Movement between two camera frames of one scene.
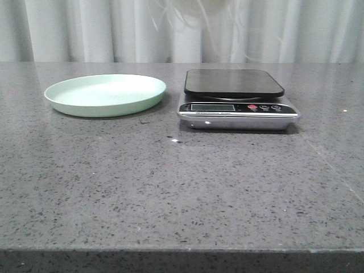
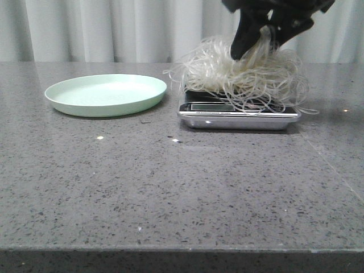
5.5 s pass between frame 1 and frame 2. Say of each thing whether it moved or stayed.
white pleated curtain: stayed
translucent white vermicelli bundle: moved
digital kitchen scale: stayed
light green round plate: stayed
